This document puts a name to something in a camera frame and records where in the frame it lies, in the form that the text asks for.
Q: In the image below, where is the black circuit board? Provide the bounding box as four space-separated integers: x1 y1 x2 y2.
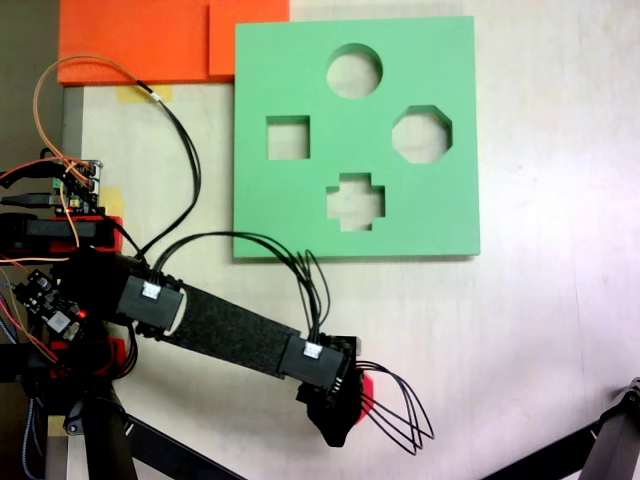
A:
13 268 86 344

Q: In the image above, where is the red printed base bracket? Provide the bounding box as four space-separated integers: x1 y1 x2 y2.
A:
49 337 127 377
47 213 125 254

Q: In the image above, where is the black usb plug cable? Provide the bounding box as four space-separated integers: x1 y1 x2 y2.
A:
0 191 56 209

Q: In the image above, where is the orange foam block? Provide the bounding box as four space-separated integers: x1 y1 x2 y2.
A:
57 0 291 85

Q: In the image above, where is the black cable bundle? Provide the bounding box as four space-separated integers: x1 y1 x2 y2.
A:
149 230 332 346
357 360 436 457

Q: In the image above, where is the black cable white joint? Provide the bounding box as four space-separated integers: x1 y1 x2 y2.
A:
134 77 202 261

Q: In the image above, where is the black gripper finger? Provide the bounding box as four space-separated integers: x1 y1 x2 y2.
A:
305 398 362 449

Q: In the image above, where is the black tripod leg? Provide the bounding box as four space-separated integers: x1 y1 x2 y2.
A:
479 377 640 480
47 384 246 480

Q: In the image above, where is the green circuit board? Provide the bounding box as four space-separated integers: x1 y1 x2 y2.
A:
49 158 105 217

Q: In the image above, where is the thin orange wire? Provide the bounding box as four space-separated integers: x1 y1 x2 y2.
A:
32 53 144 174

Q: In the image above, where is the blue braided cable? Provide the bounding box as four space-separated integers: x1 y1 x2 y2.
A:
22 394 47 477

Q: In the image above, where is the red octagonal pillar block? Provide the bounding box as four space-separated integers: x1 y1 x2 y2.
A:
355 372 376 427

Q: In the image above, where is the green shape sorting board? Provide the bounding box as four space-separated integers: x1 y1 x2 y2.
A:
232 15 482 261

